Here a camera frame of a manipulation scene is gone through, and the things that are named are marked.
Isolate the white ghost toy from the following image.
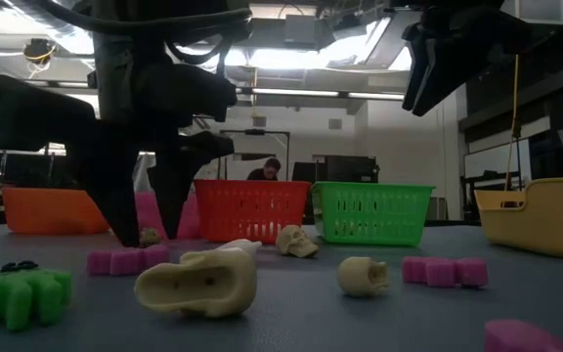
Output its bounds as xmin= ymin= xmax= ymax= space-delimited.
xmin=215 ymin=238 xmax=263 ymax=260

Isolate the orange round bowl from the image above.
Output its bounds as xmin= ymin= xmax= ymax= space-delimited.
xmin=1 ymin=187 xmax=111 ymax=235

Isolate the black screen row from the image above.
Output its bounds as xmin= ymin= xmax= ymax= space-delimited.
xmin=0 ymin=152 xmax=92 ymax=191

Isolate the cream skull toy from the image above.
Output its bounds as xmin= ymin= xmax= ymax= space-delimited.
xmin=133 ymin=247 xmax=258 ymax=319
xmin=275 ymin=224 xmax=321 ymax=259
xmin=138 ymin=227 xmax=163 ymax=248
xmin=337 ymin=256 xmax=390 ymax=298

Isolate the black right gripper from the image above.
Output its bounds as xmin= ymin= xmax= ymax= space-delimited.
xmin=391 ymin=0 xmax=532 ymax=117

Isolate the red plastic basket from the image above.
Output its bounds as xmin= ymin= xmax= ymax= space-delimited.
xmin=194 ymin=179 xmax=312 ymax=244

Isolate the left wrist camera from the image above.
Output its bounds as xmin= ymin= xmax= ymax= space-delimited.
xmin=139 ymin=63 xmax=238 ymax=124

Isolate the magenta skeleton figure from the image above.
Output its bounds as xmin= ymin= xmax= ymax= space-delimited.
xmin=484 ymin=319 xmax=563 ymax=352
xmin=401 ymin=256 xmax=490 ymax=288

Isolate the pink round bowl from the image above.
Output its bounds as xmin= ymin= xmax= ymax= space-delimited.
xmin=132 ymin=191 xmax=202 ymax=241

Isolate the grey ceiling unit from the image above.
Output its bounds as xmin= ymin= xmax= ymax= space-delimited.
xmin=283 ymin=13 xmax=334 ymax=50

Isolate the person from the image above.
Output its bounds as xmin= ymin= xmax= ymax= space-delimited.
xmin=245 ymin=156 xmax=282 ymax=182

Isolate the black metal frame stand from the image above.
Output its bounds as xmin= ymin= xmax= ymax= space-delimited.
xmin=216 ymin=128 xmax=292 ymax=183

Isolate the grey cabinet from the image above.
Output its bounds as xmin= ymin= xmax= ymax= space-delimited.
xmin=430 ymin=196 xmax=452 ymax=222

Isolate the black monitor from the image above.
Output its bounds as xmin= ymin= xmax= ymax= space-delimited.
xmin=290 ymin=154 xmax=381 ymax=186

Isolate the yellow plastic bin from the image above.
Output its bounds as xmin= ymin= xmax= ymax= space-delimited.
xmin=474 ymin=177 xmax=563 ymax=259

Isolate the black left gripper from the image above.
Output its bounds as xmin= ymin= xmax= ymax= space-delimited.
xmin=0 ymin=0 xmax=237 ymax=248

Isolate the green plastic basket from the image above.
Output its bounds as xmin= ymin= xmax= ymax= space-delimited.
xmin=310 ymin=181 xmax=437 ymax=247

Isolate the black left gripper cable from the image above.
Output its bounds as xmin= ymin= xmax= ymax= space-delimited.
xmin=36 ymin=0 xmax=254 ymax=67

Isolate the long ceiling light strip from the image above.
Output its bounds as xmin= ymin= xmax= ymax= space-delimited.
xmin=235 ymin=86 xmax=408 ymax=102

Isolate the magenta bone left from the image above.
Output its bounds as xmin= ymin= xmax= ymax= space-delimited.
xmin=85 ymin=243 xmax=170 ymax=278

